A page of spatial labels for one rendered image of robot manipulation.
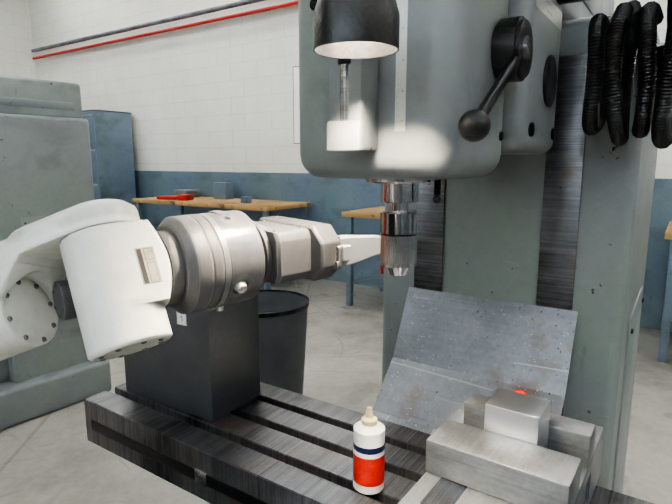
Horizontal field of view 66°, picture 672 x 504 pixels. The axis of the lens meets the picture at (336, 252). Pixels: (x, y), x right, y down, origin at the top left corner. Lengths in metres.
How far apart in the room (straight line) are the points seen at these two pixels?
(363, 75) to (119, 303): 0.31
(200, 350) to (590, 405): 0.67
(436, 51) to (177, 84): 7.05
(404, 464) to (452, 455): 0.18
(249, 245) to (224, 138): 6.40
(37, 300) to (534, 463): 0.50
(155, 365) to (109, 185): 6.95
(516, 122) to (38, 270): 0.55
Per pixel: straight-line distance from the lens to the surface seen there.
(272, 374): 2.61
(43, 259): 0.50
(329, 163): 0.60
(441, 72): 0.55
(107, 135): 7.87
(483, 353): 1.01
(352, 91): 0.54
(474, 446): 0.62
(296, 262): 0.50
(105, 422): 1.02
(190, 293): 0.46
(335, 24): 0.44
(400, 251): 0.64
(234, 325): 0.88
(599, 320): 1.00
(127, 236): 0.44
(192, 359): 0.89
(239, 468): 0.79
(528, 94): 0.73
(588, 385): 1.03
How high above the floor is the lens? 1.33
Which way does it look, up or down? 10 degrees down
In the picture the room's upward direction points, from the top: straight up
